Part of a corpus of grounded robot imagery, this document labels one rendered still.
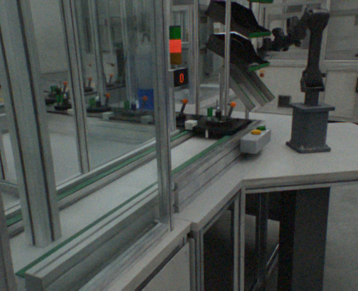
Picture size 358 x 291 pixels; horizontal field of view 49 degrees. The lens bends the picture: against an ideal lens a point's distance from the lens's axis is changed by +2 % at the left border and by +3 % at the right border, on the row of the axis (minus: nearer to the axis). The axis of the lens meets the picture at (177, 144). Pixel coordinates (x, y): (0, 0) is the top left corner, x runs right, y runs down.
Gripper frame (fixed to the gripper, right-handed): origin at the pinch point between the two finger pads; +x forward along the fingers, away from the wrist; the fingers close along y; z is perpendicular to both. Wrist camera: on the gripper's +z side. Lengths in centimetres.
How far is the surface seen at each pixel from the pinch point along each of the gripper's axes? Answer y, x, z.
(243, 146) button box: 52, -18, -48
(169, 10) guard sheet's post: 69, -3, 11
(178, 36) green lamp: 67, -4, 1
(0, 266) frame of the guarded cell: 160, -57, -56
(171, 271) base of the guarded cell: 113, -37, -77
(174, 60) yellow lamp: 67, 0, -8
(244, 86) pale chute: 10.1, 10.4, -18.7
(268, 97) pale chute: -6.9, 8.4, -25.5
